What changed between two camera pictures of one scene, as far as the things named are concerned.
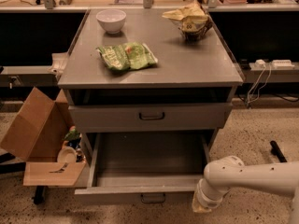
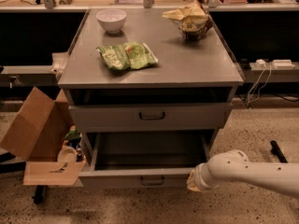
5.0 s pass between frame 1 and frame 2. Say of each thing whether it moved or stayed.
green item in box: stayed
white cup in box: stayed
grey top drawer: stayed
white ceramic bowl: stayed
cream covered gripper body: moved
